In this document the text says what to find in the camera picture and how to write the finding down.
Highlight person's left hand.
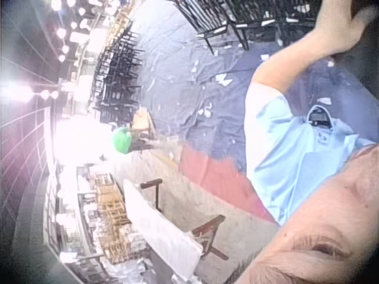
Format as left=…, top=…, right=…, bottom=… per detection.
left=313, top=0, right=379, bottom=57

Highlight stack of black metal frames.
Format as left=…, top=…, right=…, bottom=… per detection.
left=174, top=0, right=326, bottom=56

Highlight scattered white paper scraps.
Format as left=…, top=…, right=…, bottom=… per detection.
left=189, top=44, right=336, bottom=119

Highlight blue floor tarp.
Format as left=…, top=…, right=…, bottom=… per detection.
left=130, top=0, right=379, bottom=172

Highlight red floor mat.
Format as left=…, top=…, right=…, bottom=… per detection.
left=177, top=144, right=279, bottom=224

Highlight light wooden crate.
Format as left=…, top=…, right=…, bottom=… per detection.
left=131, top=106, right=155, bottom=140

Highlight row of black metal racks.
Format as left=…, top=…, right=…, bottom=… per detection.
left=92, top=16, right=146, bottom=125

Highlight black metal stand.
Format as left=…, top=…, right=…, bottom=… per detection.
left=139, top=177, right=163, bottom=212

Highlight brown wooden sawhorse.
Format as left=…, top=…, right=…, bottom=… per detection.
left=191, top=214, right=229, bottom=262

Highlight white flat board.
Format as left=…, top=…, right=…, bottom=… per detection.
left=122, top=178, right=204, bottom=282

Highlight row of bright ceiling lamps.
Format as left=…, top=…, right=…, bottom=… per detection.
left=50, top=0, right=119, bottom=63

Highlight stack of light wooden frames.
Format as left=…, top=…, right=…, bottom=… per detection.
left=94, top=172, right=149, bottom=264

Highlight metal shelf with clutter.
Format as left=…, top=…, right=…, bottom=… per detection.
left=43, top=159, right=125, bottom=284

